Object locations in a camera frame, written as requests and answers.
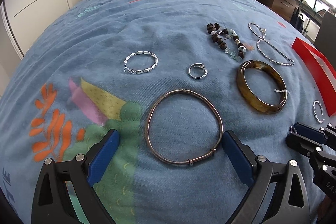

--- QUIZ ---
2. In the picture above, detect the thin silver bangle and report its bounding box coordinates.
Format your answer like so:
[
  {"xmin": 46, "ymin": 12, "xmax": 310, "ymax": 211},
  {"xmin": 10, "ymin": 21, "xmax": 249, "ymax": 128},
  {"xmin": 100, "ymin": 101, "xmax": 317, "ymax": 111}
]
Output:
[{"xmin": 144, "ymin": 89, "xmax": 224, "ymax": 166}]

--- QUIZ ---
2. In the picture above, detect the dark blue hanging bag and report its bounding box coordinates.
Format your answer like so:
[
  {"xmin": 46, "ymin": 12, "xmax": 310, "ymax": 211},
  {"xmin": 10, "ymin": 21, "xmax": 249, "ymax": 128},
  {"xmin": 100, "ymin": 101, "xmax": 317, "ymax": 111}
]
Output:
[{"xmin": 290, "ymin": 8, "xmax": 304, "ymax": 33}]

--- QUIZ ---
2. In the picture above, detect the blue patterned bedspread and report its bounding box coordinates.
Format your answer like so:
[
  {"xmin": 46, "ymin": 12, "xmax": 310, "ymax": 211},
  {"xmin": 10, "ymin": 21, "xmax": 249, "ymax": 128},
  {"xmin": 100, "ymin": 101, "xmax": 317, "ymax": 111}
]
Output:
[{"xmin": 1, "ymin": 0, "xmax": 325, "ymax": 223}]

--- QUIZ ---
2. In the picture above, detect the silver chain necklace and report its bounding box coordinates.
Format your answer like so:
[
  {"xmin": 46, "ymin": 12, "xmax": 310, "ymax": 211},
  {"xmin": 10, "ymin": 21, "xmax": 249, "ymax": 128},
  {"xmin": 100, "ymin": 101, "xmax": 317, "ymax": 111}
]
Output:
[{"xmin": 247, "ymin": 21, "xmax": 295, "ymax": 67}]

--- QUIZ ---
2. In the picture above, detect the brown beaded bracelet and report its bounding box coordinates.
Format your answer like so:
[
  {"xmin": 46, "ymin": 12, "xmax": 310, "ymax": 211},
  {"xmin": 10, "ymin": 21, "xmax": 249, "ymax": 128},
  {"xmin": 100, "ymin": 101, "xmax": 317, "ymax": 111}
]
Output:
[{"xmin": 206, "ymin": 22, "xmax": 255, "ymax": 63}]

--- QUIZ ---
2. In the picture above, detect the tiny silver ring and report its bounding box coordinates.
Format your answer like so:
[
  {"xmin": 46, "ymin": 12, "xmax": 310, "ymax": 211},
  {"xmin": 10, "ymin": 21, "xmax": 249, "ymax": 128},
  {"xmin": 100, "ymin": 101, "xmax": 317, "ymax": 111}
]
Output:
[{"xmin": 187, "ymin": 62, "xmax": 209, "ymax": 81}]

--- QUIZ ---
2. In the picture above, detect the small twisted silver bracelet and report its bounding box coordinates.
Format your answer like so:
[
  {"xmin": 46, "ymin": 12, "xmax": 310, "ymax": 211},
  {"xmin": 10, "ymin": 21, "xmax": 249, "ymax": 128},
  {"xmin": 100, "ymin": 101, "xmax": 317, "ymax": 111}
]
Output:
[{"xmin": 123, "ymin": 50, "xmax": 160, "ymax": 75}]

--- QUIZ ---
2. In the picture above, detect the dark tortoise bangle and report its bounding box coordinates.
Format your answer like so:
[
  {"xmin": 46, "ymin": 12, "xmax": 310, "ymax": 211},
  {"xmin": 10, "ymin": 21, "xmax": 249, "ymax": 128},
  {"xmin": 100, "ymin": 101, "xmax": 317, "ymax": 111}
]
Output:
[{"xmin": 236, "ymin": 60, "xmax": 288, "ymax": 114}]

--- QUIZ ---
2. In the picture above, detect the red shallow box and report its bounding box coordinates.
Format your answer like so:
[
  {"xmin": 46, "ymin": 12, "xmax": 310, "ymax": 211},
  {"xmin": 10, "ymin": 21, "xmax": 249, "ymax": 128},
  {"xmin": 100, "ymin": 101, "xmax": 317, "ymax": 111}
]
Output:
[{"xmin": 291, "ymin": 37, "xmax": 336, "ymax": 116}]

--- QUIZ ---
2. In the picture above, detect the dark grey chair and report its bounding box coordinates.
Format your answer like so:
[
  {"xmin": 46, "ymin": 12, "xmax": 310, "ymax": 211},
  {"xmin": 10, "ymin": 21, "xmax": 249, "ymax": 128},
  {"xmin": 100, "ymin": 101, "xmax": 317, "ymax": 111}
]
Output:
[{"xmin": 314, "ymin": 12, "xmax": 336, "ymax": 69}]

